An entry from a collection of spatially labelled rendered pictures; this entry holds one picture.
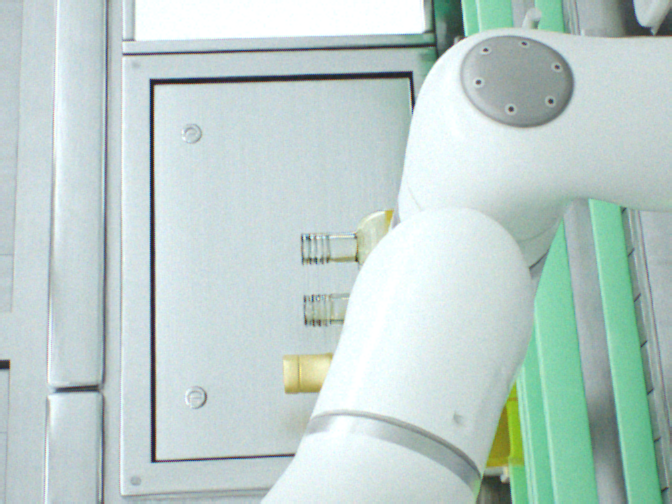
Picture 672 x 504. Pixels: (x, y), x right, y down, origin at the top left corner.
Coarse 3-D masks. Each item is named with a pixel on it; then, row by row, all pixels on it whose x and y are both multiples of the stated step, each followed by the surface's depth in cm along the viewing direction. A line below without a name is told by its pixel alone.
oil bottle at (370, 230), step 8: (392, 208) 113; (368, 216) 113; (376, 216) 112; (384, 216) 112; (392, 216) 112; (360, 224) 113; (368, 224) 112; (376, 224) 112; (384, 224) 112; (360, 232) 112; (368, 232) 112; (376, 232) 112; (384, 232) 112; (360, 240) 112; (368, 240) 112; (376, 240) 111; (360, 248) 112; (368, 248) 111; (360, 256) 112; (360, 264) 112
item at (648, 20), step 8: (640, 0) 110; (648, 0) 110; (656, 0) 104; (664, 0) 104; (640, 8) 109; (648, 8) 109; (656, 8) 105; (664, 8) 105; (640, 16) 109; (648, 16) 107; (656, 16) 106; (648, 24) 107
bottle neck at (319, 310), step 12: (312, 300) 111; (324, 300) 111; (336, 300) 111; (348, 300) 111; (312, 312) 110; (324, 312) 110; (336, 312) 110; (312, 324) 111; (324, 324) 111; (336, 324) 111
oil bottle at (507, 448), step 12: (516, 396) 107; (504, 408) 107; (516, 408) 107; (504, 420) 106; (516, 420) 106; (504, 432) 106; (516, 432) 106; (492, 444) 106; (504, 444) 106; (516, 444) 106; (492, 456) 106; (504, 456) 106; (516, 456) 106
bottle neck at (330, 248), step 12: (300, 240) 114; (312, 240) 113; (324, 240) 113; (336, 240) 113; (348, 240) 113; (300, 252) 115; (312, 252) 112; (324, 252) 112; (336, 252) 112; (348, 252) 113; (312, 264) 113; (324, 264) 113
